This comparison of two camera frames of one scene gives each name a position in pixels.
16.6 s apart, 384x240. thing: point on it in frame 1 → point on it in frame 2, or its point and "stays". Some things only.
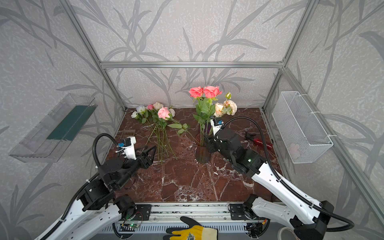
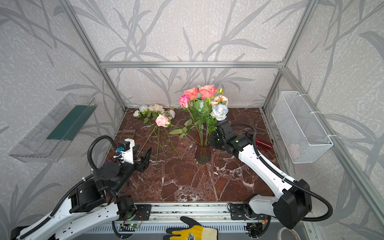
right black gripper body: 215,144 → 221,137
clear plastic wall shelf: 47,143 stays
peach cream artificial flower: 228,107 → 220,99
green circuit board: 134,225 stays
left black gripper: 142,160 stays
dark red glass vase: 202,153 stays
